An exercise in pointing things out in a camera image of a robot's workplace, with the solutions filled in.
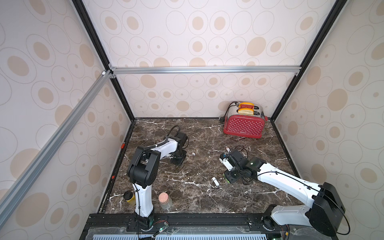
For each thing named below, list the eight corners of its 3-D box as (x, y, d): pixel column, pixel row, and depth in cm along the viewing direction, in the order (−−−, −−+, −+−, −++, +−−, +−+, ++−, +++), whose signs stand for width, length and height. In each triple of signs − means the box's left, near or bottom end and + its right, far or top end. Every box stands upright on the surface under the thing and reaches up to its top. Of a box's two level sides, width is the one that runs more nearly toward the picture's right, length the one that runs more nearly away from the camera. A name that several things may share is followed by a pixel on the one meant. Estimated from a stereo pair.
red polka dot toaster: (222, 134, 112) (226, 113, 96) (224, 120, 122) (229, 98, 105) (257, 141, 108) (268, 120, 92) (257, 125, 118) (267, 104, 101)
